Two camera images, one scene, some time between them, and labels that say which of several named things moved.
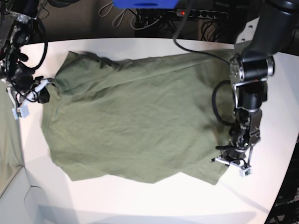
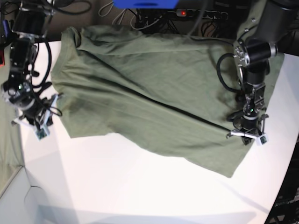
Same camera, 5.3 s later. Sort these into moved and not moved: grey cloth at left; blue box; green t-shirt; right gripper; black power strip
Moved: right gripper; green t-shirt
Not moved: black power strip; blue box; grey cloth at left
